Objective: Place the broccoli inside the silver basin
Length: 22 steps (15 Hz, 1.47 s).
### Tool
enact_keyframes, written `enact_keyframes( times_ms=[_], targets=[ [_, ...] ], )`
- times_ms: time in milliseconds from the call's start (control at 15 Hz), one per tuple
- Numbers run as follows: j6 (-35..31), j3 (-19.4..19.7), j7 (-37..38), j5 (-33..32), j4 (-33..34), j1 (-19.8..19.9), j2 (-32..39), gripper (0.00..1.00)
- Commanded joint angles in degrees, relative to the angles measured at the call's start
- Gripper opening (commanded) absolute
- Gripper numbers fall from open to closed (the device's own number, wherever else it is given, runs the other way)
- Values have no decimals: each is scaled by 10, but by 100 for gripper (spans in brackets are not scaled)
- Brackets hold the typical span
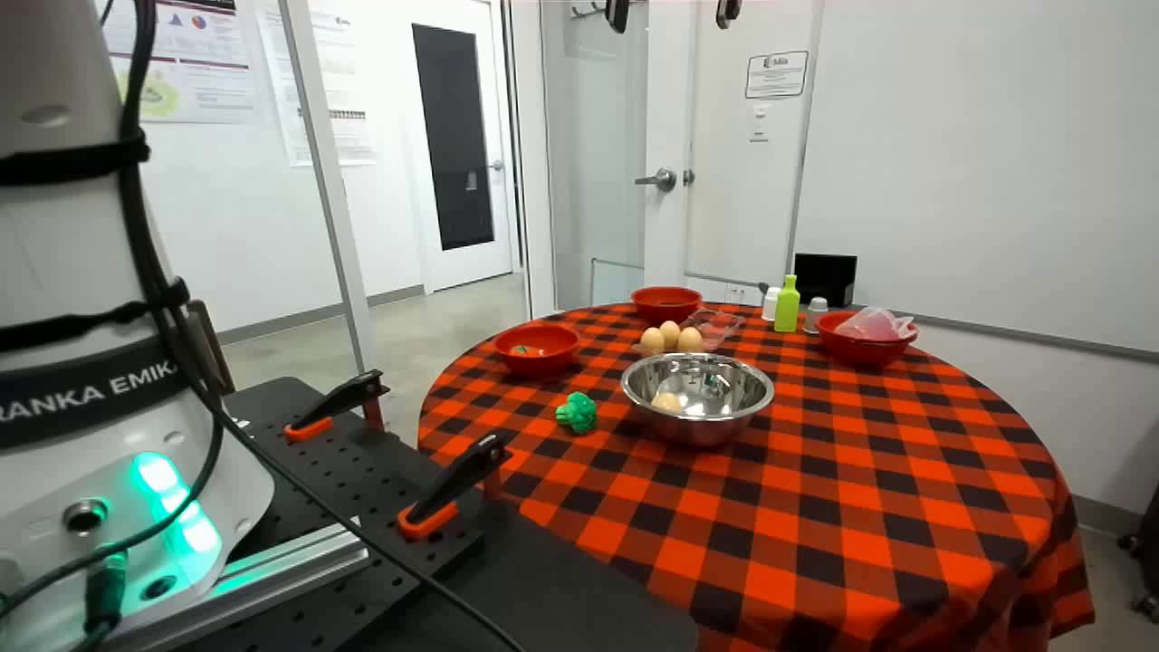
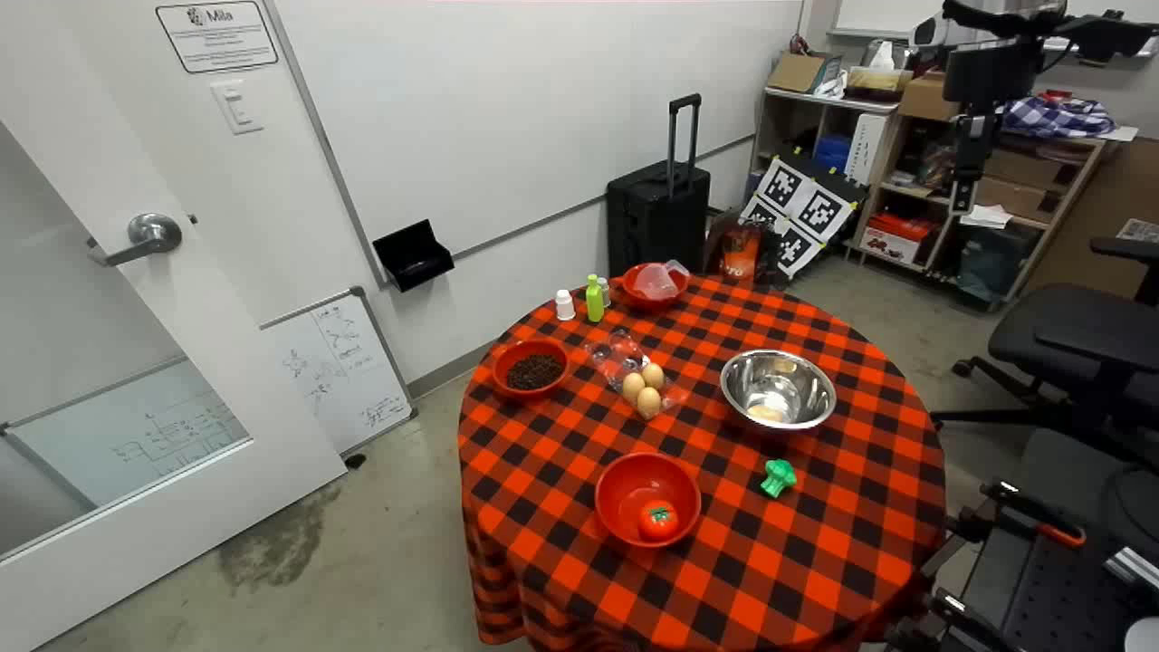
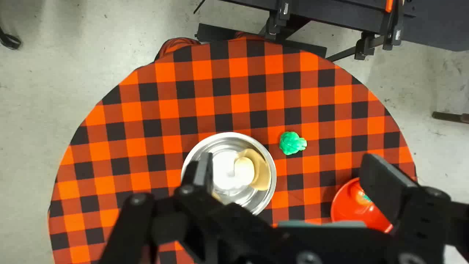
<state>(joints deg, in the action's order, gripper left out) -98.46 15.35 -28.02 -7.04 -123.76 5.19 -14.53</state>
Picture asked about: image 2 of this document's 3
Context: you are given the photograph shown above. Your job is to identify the small white door label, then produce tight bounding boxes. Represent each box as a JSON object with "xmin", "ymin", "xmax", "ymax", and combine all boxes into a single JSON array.
[{"xmin": 209, "ymin": 76, "xmax": 268, "ymax": 138}]

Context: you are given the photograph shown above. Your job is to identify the dark brown bowl contents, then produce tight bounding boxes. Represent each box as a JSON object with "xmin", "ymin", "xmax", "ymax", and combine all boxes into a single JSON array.
[{"xmin": 504, "ymin": 352, "xmax": 566, "ymax": 392}]

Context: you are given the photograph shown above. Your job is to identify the black perforated robot table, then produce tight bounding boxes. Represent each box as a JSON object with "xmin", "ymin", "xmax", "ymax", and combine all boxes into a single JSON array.
[{"xmin": 886, "ymin": 519, "xmax": 1159, "ymax": 652}]

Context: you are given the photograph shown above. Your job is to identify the orange black bar clamp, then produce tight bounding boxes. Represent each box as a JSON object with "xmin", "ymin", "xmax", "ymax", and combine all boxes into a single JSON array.
[{"xmin": 983, "ymin": 477, "xmax": 1089, "ymax": 555}]

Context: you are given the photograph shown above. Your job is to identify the blue storage bin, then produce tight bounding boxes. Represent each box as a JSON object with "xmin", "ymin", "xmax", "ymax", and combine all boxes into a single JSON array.
[{"xmin": 812, "ymin": 134, "xmax": 856, "ymax": 173}]

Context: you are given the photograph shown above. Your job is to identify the black wall holder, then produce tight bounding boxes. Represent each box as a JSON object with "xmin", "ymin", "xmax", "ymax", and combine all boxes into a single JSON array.
[{"xmin": 368, "ymin": 217, "xmax": 457, "ymax": 295}]

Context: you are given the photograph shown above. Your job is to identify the red bowl holding plastic bag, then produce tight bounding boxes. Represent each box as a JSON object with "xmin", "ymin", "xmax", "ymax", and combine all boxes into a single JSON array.
[{"xmin": 612, "ymin": 261, "xmax": 694, "ymax": 319}]

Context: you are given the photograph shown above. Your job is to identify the brown cardboard box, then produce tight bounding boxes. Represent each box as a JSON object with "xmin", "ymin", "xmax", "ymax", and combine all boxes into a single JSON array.
[{"xmin": 897, "ymin": 74, "xmax": 964, "ymax": 124}]

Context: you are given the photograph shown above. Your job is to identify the orange black bag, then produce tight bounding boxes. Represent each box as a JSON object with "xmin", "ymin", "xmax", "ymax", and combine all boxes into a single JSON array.
[{"xmin": 718, "ymin": 217, "xmax": 771, "ymax": 291}]

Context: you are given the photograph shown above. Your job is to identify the small cardboard box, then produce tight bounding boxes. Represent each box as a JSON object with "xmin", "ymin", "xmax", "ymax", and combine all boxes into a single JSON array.
[{"xmin": 763, "ymin": 52, "xmax": 834, "ymax": 98}]

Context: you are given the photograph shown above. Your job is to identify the black white marker tag board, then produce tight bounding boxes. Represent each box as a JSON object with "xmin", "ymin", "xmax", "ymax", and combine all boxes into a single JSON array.
[{"xmin": 736, "ymin": 153, "xmax": 865, "ymax": 284}]

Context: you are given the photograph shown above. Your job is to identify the red toy tomato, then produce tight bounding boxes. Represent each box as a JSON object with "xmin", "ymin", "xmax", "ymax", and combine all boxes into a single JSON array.
[{"xmin": 634, "ymin": 497, "xmax": 683, "ymax": 542}]

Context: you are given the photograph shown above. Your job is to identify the white door with glass pane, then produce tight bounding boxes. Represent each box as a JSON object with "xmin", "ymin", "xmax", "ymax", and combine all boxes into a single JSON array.
[{"xmin": 0, "ymin": 0, "xmax": 356, "ymax": 652}]

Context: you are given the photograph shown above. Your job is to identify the blue patterned cloth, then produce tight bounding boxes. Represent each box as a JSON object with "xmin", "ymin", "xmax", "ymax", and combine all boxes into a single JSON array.
[{"xmin": 995, "ymin": 92, "xmax": 1115, "ymax": 145}]

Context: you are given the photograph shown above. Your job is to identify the black camera stand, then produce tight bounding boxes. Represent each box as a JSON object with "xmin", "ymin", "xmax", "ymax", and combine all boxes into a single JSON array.
[{"xmin": 939, "ymin": 0, "xmax": 1159, "ymax": 217}]

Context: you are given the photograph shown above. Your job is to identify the wooden storage shelf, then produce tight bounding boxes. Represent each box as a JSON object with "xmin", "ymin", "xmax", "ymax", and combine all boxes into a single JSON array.
[{"xmin": 754, "ymin": 78, "xmax": 1108, "ymax": 305}]

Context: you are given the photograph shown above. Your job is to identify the red white box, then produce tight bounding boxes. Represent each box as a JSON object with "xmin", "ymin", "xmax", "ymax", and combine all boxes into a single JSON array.
[{"xmin": 858, "ymin": 210, "xmax": 942, "ymax": 270}]

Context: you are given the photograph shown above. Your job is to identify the white printed door sign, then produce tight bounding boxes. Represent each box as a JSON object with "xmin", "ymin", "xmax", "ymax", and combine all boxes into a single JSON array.
[{"xmin": 151, "ymin": 0, "xmax": 281, "ymax": 76}]

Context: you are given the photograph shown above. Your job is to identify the red bowl with dark contents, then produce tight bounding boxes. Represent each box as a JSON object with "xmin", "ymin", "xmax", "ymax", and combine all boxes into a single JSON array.
[{"xmin": 488, "ymin": 338, "xmax": 571, "ymax": 402}]

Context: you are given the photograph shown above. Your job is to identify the green toy broccoli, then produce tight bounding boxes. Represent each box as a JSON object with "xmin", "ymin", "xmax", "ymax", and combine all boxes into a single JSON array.
[{"xmin": 757, "ymin": 458, "xmax": 799, "ymax": 501}]

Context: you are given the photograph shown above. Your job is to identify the small white whiteboard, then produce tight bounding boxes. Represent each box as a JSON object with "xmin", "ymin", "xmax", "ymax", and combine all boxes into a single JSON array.
[{"xmin": 262, "ymin": 285, "xmax": 415, "ymax": 460}]

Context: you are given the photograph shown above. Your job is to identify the orange black checkered tablecloth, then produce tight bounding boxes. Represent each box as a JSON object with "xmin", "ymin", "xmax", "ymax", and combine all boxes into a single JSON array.
[{"xmin": 454, "ymin": 270, "xmax": 951, "ymax": 652}]

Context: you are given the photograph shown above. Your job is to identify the black rolling suitcase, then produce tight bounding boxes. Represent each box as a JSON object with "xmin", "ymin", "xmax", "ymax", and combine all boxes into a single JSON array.
[{"xmin": 600, "ymin": 92, "xmax": 712, "ymax": 279}]

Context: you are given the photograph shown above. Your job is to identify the clear pink plastic bag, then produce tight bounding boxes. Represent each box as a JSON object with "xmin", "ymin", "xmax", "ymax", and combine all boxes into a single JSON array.
[{"xmin": 628, "ymin": 261, "xmax": 688, "ymax": 305}]

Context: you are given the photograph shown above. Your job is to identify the black office chair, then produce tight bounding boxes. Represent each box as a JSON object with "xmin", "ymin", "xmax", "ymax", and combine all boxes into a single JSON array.
[{"xmin": 933, "ymin": 233, "xmax": 1159, "ymax": 466}]

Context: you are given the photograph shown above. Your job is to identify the silver door lever handle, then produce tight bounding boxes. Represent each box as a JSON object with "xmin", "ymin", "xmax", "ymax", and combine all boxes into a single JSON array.
[{"xmin": 84, "ymin": 210, "xmax": 187, "ymax": 270}]

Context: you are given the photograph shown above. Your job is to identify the silver metal basin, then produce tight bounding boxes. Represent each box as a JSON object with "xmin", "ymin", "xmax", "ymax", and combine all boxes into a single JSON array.
[{"xmin": 718, "ymin": 343, "xmax": 840, "ymax": 436}]

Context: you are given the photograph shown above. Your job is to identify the clear plastic egg container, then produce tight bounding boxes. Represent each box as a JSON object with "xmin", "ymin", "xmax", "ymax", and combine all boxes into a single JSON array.
[{"xmin": 587, "ymin": 328, "xmax": 680, "ymax": 421}]

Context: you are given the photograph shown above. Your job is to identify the red bowl holding tomato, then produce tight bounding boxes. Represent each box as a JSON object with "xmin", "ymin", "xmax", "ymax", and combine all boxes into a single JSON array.
[{"xmin": 589, "ymin": 448, "xmax": 706, "ymax": 555}]

